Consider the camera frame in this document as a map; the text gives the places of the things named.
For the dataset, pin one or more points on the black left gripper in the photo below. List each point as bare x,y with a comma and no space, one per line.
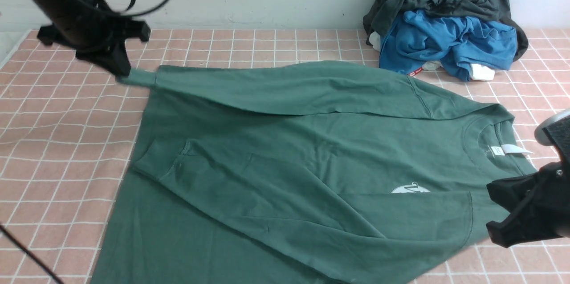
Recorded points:
95,38

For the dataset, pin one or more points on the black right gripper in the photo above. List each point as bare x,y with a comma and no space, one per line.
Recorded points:
544,196

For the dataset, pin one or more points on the green long-sleeved shirt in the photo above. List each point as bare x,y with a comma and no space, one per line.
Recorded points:
317,173

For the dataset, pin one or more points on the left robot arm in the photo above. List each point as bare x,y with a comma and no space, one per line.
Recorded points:
100,6

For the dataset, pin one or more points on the blue shirt in pile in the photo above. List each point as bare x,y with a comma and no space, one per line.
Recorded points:
457,42

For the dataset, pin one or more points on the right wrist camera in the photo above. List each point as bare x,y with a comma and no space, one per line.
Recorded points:
555,131

